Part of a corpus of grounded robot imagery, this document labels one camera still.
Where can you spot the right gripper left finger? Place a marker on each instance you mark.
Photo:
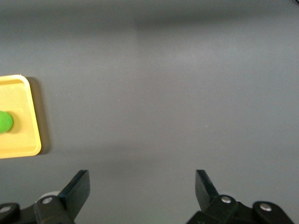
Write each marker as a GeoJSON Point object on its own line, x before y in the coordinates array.
{"type": "Point", "coordinates": [60, 210]}

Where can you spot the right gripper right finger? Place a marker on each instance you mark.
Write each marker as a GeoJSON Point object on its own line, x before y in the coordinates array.
{"type": "Point", "coordinates": [222, 210]}

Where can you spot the orange plastic tray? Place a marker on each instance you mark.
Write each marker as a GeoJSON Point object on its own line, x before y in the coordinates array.
{"type": "Point", "coordinates": [18, 98]}

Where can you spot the dark grey table mat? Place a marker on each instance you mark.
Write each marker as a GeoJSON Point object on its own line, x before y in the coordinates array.
{"type": "Point", "coordinates": [163, 93]}

